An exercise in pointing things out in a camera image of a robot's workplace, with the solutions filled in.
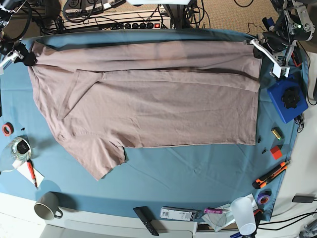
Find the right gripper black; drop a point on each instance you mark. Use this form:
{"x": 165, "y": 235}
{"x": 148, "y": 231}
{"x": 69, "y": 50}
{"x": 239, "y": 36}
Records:
{"x": 8, "y": 45}

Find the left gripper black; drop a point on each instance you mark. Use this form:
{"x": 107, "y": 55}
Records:
{"x": 273, "y": 43}

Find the mauve pink T-shirt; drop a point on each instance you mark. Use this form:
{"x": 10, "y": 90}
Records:
{"x": 98, "y": 101}

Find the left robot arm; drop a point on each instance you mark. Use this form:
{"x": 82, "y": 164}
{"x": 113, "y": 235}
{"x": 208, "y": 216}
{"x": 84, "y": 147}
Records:
{"x": 293, "y": 24}

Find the orange black power tool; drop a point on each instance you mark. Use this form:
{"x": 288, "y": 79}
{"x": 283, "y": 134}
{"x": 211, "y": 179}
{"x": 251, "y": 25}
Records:
{"x": 297, "y": 58}

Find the blue plastic box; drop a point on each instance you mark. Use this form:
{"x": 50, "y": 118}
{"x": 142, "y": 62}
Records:
{"x": 276, "y": 91}

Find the black star knob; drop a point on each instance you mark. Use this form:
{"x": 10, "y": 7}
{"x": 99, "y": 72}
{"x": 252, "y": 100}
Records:
{"x": 290, "y": 98}

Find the red tape roll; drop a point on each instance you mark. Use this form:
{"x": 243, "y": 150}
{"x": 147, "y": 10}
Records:
{"x": 7, "y": 129}

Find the yellow green battery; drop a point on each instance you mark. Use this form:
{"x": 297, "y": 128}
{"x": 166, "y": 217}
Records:
{"x": 277, "y": 133}

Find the clear tape roll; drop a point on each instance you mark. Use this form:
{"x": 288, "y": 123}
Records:
{"x": 19, "y": 149}

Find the red cube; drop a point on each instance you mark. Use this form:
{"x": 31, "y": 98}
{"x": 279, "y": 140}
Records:
{"x": 276, "y": 152}

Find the orange pen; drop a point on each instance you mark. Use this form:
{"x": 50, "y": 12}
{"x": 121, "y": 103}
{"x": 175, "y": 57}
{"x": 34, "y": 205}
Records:
{"x": 31, "y": 171}

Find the white paper note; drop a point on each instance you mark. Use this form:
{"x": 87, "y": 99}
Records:
{"x": 25, "y": 172}

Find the white power strip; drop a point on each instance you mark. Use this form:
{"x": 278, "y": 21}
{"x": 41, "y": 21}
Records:
{"x": 138, "y": 19}

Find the orange black utility knife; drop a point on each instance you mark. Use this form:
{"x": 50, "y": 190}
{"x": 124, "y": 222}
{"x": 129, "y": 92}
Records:
{"x": 270, "y": 176}

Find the blue table cloth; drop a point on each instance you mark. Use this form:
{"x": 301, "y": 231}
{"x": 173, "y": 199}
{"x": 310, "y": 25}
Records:
{"x": 192, "y": 177}

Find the purple tape roll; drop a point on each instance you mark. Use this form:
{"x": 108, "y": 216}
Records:
{"x": 264, "y": 197}

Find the grey ceramic mug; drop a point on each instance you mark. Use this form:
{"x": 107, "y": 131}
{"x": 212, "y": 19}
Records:
{"x": 47, "y": 207}

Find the translucent plastic cup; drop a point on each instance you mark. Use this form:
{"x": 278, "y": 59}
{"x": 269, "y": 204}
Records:
{"x": 242, "y": 211}

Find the purple marker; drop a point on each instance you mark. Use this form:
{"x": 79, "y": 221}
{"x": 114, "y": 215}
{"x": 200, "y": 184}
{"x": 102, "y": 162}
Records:
{"x": 215, "y": 211}

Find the clear packaged item with barcode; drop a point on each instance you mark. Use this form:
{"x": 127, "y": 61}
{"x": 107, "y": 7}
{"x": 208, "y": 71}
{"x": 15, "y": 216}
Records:
{"x": 178, "y": 214}

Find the black remote control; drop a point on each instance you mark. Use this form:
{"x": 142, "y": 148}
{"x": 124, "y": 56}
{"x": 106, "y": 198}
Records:
{"x": 142, "y": 215}

